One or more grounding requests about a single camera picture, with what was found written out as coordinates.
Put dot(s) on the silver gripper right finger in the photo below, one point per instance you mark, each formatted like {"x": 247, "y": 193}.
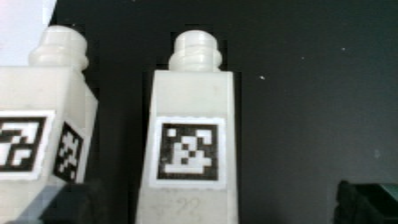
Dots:
{"x": 366, "y": 203}

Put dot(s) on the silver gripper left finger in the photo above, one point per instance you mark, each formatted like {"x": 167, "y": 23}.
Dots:
{"x": 76, "y": 206}

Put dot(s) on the white leg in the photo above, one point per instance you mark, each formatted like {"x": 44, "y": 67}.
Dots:
{"x": 48, "y": 108}
{"x": 188, "y": 192}

